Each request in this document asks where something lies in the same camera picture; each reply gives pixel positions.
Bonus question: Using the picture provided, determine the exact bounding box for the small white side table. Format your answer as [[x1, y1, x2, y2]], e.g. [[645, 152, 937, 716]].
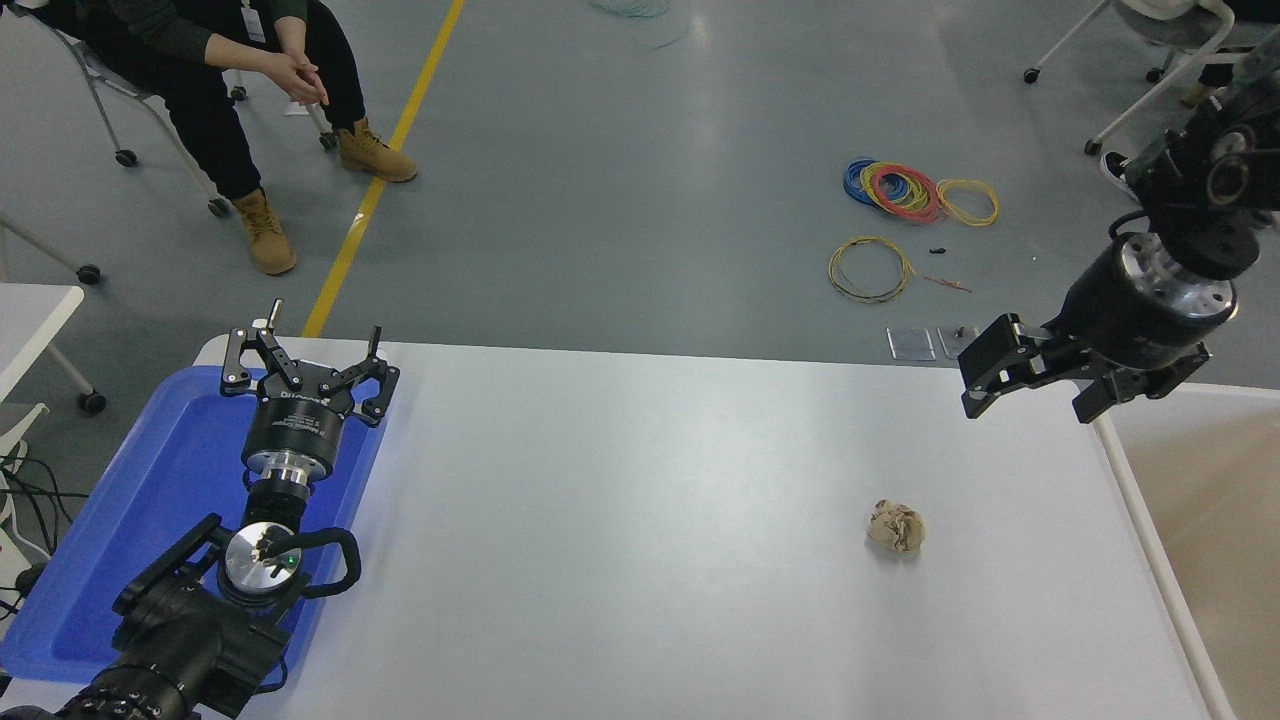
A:
[[0, 283, 109, 418]]

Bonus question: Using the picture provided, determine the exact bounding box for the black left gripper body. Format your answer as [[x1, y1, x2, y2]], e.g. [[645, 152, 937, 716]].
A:
[[243, 375, 353, 471]]

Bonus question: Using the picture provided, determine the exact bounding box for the person on white chair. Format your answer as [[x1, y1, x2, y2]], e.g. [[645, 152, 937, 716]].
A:
[[1178, 0, 1280, 109]]

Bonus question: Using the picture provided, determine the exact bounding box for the white caster chair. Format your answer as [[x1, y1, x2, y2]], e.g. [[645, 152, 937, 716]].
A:
[[1023, 0, 1280, 157]]

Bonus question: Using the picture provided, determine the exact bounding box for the large pale bin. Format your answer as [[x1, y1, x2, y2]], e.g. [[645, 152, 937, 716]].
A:
[[1090, 381, 1280, 720]]

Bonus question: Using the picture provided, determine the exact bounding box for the blue plastic tray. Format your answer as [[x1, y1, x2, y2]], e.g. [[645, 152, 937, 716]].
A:
[[0, 365, 391, 686]]

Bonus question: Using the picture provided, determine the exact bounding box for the pale clear wire coil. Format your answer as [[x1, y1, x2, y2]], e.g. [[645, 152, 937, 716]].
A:
[[628, 8, 692, 50]]

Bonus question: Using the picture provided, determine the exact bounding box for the yellow and black wire coil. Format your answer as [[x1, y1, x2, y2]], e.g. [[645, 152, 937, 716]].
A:
[[827, 236, 916, 305]]

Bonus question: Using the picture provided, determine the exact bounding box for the seated person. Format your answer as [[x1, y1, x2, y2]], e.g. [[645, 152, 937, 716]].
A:
[[30, 0, 419, 278]]

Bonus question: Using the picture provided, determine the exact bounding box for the white caster leg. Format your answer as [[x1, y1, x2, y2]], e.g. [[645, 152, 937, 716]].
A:
[[0, 213, 103, 287]]

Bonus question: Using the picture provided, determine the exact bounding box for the grey metal caster chair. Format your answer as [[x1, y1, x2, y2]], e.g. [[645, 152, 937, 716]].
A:
[[15, 0, 339, 219]]

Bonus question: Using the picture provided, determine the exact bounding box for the red wire coil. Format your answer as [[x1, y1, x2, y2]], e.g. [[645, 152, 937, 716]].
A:
[[860, 163, 944, 226]]

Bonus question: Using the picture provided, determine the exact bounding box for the seated person's left hand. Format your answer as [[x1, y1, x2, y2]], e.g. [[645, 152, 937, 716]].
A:
[[288, 45, 330, 108]]

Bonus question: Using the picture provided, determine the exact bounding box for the black cable bundle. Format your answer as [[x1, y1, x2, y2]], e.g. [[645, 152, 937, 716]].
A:
[[0, 438, 93, 621]]

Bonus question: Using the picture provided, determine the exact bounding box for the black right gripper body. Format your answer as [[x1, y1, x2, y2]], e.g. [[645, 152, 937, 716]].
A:
[[1040, 238, 1213, 376]]

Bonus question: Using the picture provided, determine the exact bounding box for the tan paper ball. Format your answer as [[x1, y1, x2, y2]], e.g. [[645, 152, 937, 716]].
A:
[[866, 499, 927, 555]]

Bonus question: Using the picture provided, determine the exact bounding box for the blue wire coil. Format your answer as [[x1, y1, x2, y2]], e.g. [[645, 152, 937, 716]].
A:
[[843, 157, 887, 207]]

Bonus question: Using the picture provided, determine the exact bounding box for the seated person's right hand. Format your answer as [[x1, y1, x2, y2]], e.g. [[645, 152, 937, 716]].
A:
[[262, 52, 319, 101]]

